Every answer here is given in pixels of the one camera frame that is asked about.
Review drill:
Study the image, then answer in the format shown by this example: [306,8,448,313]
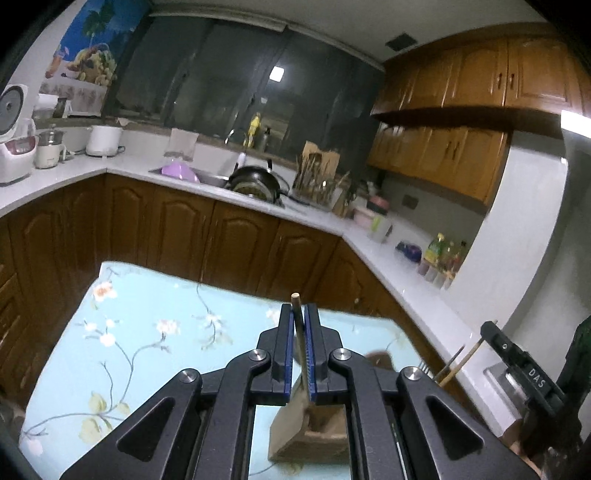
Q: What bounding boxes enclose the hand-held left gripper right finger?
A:
[304,305,541,480]

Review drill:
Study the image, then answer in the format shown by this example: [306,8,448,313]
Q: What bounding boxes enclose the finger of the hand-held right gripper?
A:
[480,320,568,412]

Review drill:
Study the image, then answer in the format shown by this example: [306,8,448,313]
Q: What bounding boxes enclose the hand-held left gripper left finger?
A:
[60,305,294,480]

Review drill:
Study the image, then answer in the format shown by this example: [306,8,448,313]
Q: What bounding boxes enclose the long wooden chopstick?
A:
[291,293,310,407]

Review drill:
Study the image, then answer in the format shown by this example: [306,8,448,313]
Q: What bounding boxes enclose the wooden utensil holder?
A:
[268,351,394,465]

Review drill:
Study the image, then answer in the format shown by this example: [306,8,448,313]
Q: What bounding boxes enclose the steel stove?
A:
[482,361,527,418]

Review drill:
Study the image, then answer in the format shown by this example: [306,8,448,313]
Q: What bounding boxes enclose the row of small jars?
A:
[417,260,456,291]

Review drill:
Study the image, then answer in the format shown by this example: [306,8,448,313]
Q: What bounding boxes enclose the white countertop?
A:
[0,154,525,432]

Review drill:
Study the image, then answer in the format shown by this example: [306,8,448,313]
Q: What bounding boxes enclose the dark blue object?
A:
[396,241,424,263]

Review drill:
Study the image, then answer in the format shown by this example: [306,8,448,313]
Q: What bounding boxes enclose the yellow oil bottle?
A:
[423,233,447,267]

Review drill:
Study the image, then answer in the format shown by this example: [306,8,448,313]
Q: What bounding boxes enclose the floral blue tablecloth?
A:
[18,261,419,480]

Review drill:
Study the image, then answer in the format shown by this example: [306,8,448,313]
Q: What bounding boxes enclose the pink lidded container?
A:
[353,182,394,244]

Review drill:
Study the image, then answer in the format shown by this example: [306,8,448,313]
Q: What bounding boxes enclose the lower wooden cabinets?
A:
[0,173,485,409]

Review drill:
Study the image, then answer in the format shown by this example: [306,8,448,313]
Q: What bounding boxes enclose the wooden cabinets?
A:
[0,173,485,409]
[366,36,583,207]

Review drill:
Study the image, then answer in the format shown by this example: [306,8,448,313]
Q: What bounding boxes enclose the black wok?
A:
[228,159,289,200]

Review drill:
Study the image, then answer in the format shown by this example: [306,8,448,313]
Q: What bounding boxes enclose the kitchen tool rack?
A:
[292,140,352,210]

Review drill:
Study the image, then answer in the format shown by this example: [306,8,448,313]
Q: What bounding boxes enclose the purple basin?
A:
[160,159,201,182]

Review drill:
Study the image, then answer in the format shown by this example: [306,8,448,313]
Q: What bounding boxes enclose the chrome faucet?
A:
[225,128,249,167]

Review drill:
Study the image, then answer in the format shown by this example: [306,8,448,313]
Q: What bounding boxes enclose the yellow dish soap bottle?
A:
[246,113,262,149]

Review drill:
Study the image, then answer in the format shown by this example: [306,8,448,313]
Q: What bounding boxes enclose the hanging grey towel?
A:
[165,128,199,161]

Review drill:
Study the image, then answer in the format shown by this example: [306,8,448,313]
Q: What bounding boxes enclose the range hood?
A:
[560,110,591,139]

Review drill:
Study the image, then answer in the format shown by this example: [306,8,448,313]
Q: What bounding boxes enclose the upper wooden cabinets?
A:
[366,36,583,207]

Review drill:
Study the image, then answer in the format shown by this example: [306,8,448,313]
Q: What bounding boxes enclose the white round cooker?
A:
[86,124,125,158]

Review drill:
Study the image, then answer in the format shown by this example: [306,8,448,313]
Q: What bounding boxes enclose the dark window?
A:
[102,13,387,158]

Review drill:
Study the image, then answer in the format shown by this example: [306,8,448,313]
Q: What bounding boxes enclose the small white electric pot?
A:
[34,128,66,169]

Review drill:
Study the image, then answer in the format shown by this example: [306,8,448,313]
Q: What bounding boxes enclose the ceiling vent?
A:
[385,32,419,51]

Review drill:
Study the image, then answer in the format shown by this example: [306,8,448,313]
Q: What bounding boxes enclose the white rice cooker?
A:
[0,84,37,187]

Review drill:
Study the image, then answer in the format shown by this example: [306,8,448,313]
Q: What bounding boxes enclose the fruit and beach wall poster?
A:
[39,0,154,116]

